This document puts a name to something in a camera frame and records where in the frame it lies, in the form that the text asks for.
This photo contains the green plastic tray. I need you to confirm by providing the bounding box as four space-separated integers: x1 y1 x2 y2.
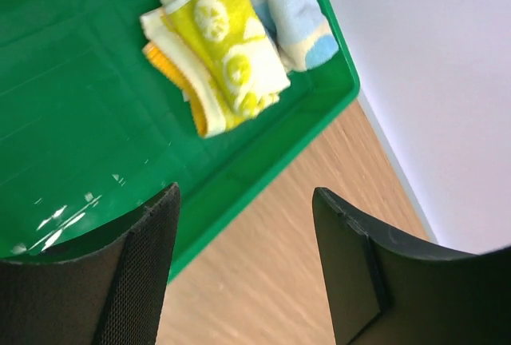
1 0 359 276

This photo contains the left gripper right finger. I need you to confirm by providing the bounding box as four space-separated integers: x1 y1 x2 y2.
312 188 510 344

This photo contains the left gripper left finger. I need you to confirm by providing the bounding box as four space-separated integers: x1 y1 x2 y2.
1 184 180 344

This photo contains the yellow green patterned towel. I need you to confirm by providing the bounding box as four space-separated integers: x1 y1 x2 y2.
140 0 291 138

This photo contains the blue polka dot towel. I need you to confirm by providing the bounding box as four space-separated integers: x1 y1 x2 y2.
251 0 339 72

